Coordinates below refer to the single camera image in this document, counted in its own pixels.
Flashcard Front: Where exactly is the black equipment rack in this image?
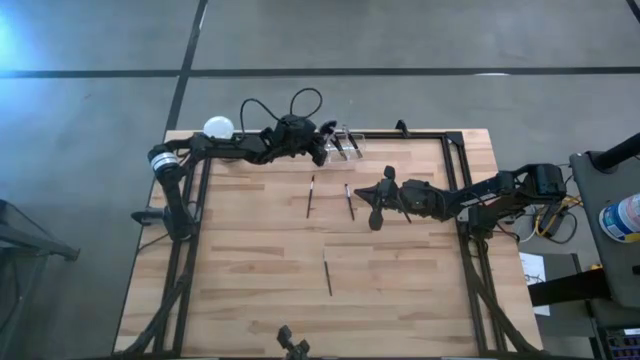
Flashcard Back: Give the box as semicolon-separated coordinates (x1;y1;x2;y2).
592;324;640;360

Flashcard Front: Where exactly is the white paper sheet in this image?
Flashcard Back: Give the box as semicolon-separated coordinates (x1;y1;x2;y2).
518;251;551;317

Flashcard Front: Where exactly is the black aluminium table frame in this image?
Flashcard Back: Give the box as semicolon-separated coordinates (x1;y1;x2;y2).
115;130;544;359

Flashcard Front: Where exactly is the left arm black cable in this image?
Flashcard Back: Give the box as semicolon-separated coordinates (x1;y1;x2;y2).
238;87;325;134

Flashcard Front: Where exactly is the dark pen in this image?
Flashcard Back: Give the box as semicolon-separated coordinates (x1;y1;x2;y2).
305;174;316;220

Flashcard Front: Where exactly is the white mushroom table lamp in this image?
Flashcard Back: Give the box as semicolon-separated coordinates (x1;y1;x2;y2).
202;115;236;141

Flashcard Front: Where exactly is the blue white wipes canister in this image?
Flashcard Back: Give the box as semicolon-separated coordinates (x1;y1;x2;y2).
598;192;640;245

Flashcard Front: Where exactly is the black round tube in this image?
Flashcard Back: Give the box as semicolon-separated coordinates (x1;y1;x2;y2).
592;132;640;172

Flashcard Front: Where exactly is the dark glass side table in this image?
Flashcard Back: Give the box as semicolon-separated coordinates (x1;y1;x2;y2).
0;198;81;360

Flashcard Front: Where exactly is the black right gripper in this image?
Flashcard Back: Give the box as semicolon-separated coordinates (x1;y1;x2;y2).
353;167;426;232

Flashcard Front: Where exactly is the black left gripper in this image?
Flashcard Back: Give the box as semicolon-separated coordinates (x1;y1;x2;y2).
273;114;337;168

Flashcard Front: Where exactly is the yellow cable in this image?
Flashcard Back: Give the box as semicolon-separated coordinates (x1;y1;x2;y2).
533;194;584;240

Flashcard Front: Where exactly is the black bench bar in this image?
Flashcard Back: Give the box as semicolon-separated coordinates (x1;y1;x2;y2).
527;267;614;307

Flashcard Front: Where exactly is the dark grey cart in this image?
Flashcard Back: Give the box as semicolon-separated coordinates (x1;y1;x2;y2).
569;149;640;309

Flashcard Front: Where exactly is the black power adapter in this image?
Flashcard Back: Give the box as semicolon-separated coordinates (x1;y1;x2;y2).
542;202;569;236

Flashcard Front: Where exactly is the clear acrylic organizer box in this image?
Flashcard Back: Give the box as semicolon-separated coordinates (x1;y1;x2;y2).
322;130;366;162

